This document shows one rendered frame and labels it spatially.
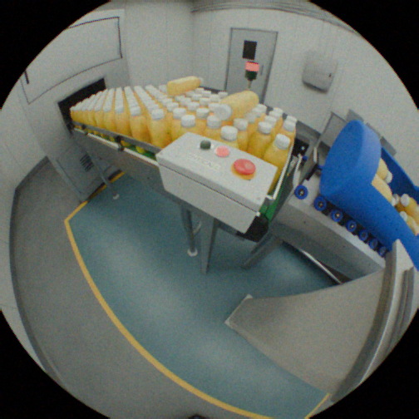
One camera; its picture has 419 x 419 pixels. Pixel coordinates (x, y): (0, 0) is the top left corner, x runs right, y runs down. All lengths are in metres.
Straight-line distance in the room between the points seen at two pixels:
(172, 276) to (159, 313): 0.33
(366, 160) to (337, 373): 0.42
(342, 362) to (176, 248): 1.30
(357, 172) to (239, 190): 0.30
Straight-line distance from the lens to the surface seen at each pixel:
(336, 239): 0.62
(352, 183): 0.42
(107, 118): 0.81
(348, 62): 3.94
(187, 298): 1.27
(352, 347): 0.34
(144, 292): 1.35
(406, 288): 0.36
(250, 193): 0.23
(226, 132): 0.37
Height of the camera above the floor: 1.27
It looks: 57 degrees down
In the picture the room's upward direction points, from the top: 5 degrees clockwise
